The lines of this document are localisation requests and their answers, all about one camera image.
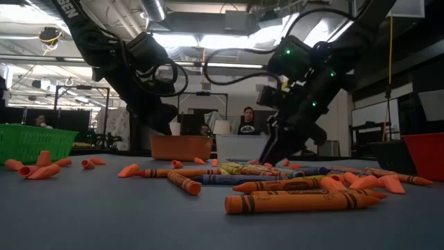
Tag black ceiling cord reel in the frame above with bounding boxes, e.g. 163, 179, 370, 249
37, 26, 63, 46

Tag white light panel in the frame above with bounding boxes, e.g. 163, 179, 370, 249
418, 89, 444, 122

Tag green mesh basket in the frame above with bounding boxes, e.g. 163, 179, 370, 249
0, 124, 79, 165

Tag grey waste bin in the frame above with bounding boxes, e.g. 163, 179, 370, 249
317, 140, 341, 157

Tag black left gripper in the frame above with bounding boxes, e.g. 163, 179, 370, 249
130, 93, 180, 136

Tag yellow crayon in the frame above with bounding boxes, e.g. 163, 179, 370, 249
218, 163, 244, 176

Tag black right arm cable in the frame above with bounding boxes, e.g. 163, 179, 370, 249
203, 7, 355, 86

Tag black mesh basket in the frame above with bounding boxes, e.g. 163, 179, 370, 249
367, 140, 417, 174

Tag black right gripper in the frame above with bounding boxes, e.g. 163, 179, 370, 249
258, 103, 329, 165

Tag clear plastic bin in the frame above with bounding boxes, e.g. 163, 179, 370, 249
214, 134, 275, 163

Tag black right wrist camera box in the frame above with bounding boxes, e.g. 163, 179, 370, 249
255, 83, 289, 109

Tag white lampshade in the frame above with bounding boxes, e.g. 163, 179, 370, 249
213, 119, 232, 135

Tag black robot rig frame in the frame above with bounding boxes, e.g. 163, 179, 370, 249
53, 85, 111, 149
177, 92, 229, 136

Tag orange plastic bin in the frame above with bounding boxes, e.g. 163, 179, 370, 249
150, 135, 214, 162

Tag silver air duct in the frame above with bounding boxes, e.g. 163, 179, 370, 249
140, 0, 167, 24

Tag white printed cloth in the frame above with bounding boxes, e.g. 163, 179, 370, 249
96, 107, 131, 151

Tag long ceiling light bar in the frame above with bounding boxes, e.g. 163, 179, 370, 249
171, 60, 264, 69

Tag black light stand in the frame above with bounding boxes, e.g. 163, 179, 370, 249
384, 85, 393, 142

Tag white whiteboard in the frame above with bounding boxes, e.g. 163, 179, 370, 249
351, 99, 401, 142

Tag red mesh basket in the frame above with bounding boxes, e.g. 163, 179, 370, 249
401, 132, 444, 182

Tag yellow hanging power cable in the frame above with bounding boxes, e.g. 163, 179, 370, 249
382, 15, 395, 142

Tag light blue crayon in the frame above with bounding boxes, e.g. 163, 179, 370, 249
275, 168, 305, 178

